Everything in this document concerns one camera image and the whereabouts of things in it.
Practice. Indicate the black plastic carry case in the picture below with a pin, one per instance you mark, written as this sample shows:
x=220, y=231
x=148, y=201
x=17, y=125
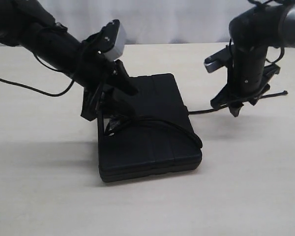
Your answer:
x=165, y=143

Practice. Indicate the white backdrop curtain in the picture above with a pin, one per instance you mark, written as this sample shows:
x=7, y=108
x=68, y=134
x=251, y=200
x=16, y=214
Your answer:
x=150, y=21

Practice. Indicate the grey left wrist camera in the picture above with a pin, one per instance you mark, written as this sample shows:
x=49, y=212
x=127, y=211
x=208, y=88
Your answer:
x=109, y=41

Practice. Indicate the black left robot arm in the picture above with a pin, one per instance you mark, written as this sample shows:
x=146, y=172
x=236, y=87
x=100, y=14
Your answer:
x=28, y=24

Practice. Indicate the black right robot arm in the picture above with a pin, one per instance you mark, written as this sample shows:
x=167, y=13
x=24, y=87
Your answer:
x=258, y=39

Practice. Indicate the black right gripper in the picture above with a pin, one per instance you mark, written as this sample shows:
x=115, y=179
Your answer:
x=247, y=79

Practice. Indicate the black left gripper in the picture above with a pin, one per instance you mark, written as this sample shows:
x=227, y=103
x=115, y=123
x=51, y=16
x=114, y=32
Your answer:
x=102, y=94

